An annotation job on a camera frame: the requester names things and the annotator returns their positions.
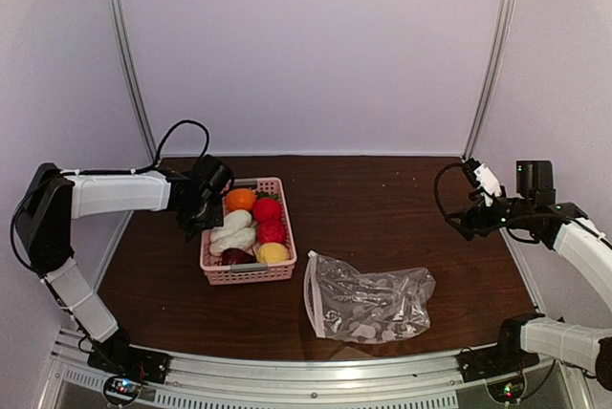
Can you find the clear zip top bag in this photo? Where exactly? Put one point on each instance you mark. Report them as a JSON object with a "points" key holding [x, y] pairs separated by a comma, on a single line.
{"points": [[344, 304]]}

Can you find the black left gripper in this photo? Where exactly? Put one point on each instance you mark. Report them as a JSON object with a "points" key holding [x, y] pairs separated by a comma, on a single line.
{"points": [[216, 219]]}

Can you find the front aluminium rail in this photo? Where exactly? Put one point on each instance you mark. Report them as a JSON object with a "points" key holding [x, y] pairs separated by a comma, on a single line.
{"points": [[199, 381]]}

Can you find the red toy fruit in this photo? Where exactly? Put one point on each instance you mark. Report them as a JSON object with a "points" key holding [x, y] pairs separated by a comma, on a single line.
{"points": [[265, 209], [271, 231]]}

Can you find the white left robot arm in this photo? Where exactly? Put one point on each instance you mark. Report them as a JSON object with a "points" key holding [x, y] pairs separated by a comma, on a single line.
{"points": [[64, 212]]}

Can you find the white toy bun lower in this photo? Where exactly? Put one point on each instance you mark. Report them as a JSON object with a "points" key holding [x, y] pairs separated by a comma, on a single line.
{"points": [[242, 239]]}

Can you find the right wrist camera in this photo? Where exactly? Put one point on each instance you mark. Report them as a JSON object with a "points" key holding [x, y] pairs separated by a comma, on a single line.
{"points": [[482, 179]]}

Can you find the orange toy fruit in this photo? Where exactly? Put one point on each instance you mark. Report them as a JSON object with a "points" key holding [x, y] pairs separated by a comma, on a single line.
{"points": [[240, 199]]}

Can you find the right aluminium frame post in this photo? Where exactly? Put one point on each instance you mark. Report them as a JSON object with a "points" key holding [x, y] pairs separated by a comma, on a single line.
{"points": [[501, 30]]}

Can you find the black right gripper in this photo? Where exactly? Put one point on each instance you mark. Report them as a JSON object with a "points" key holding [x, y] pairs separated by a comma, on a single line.
{"points": [[476, 210]]}

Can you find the white toy bun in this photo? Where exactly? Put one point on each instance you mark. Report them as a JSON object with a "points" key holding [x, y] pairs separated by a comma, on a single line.
{"points": [[233, 222], [242, 239]]}

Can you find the aluminium frame post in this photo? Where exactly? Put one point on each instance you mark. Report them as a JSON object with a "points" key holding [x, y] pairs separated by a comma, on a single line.
{"points": [[131, 77], [501, 30]]}

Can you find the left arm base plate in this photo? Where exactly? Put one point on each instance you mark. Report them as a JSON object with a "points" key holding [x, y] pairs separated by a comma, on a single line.
{"points": [[118, 357]]}

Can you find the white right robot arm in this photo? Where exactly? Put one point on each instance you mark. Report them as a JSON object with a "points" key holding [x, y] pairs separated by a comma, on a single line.
{"points": [[565, 261]]}

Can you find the yellow toy fruit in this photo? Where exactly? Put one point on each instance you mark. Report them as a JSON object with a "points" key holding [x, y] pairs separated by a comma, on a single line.
{"points": [[272, 253]]}

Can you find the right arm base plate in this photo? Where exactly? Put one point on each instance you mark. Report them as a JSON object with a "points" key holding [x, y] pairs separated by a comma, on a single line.
{"points": [[491, 362]]}

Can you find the left aluminium frame post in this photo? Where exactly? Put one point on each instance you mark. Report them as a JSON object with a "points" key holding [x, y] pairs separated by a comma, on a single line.
{"points": [[131, 77]]}

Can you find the dark red toy apple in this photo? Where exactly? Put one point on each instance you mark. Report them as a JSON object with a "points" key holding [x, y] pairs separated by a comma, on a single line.
{"points": [[236, 256]]}

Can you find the white toy bun upper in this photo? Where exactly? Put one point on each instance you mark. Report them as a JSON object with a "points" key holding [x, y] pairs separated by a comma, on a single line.
{"points": [[233, 222]]}

